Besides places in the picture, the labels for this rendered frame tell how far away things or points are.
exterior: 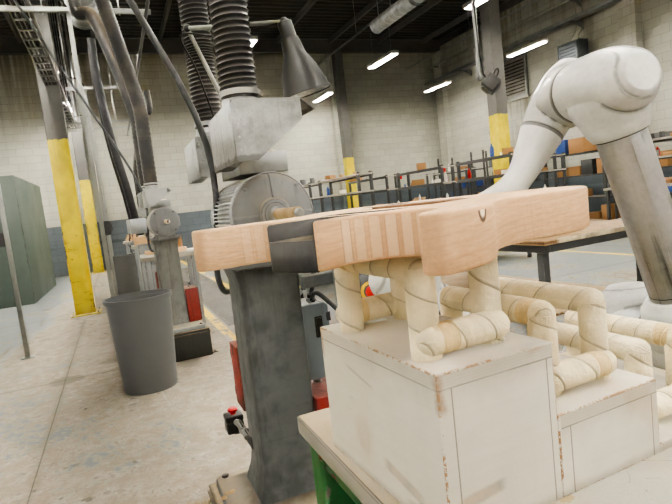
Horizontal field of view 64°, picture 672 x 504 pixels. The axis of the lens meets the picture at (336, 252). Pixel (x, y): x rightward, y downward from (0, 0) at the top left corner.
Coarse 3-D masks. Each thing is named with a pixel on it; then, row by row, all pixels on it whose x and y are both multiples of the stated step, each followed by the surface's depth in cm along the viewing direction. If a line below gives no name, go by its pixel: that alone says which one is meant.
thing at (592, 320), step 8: (584, 304) 64; (592, 304) 63; (600, 304) 63; (584, 312) 64; (592, 312) 63; (600, 312) 63; (584, 320) 64; (592, 320) 64; (600, 320) 63; (584, 328) 64; (592, 328) 64; (600, 328) 63; (584, 336) 64; (592, 336) 64; (600, 336) 64; (584, 344) 65; (592, 344) 64; (600, 344) 64; (584, 352) 65; (608, 376) 64
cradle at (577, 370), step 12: (564, 360) 62; (576, 360) 62; (588, 360) 62; (600, 360) 62; (612, 360) 63; (564, 372) 60; (576, 372) 61; (588, 372) 61; (600, 372) 62; (612, 372) 64; (564, 384) 60; (576, 384) 61
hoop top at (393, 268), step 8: (352, 264) 64; (360, 264) 62; (368, 264) 60; (376, 264) 58; (384, 264) 57; (392, 264) 55; (400, 264) 54; (408, 264) 53; (416, 264) 52; (360, 272) 63; (368, 272) 61; (376, 272) 59; (384, 272) 57; (392, 272) 56; (400, 272) 54
